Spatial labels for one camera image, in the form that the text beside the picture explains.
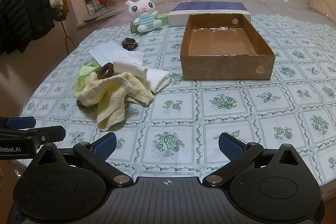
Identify white thin cloth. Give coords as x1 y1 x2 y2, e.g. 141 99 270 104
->
89 42 124 64

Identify white towel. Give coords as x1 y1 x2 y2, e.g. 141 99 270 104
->
112 50 148 81

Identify green carton box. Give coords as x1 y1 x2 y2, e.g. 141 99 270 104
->
130 13 169 33

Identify brown cardboard box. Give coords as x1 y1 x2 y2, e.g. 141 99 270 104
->
180 13 276 81

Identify white small washcloth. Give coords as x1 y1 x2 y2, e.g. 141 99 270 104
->
144 69 170 94

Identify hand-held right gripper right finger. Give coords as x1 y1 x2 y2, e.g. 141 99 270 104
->
203 132 305 188

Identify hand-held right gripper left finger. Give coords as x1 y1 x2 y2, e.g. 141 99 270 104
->
33 132 134 188

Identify green microfiber cloth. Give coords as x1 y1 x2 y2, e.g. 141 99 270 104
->
76 62 101 88

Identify gold clothes rack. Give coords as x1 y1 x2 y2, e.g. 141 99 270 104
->
0 0 78 54

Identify purple white flat box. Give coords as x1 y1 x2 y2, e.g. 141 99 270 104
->
167 1 251 28

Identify brown fuzzy scrunchie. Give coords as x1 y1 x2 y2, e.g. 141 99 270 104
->
98 63 115 80

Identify white bunny plush toy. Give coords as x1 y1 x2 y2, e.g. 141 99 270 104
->
125 0 162 33

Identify yellow terry towel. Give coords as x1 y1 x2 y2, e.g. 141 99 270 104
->
74 72 153 132

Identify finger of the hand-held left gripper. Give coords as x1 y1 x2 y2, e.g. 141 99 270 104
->
0 116 36 130
0 126 66 147

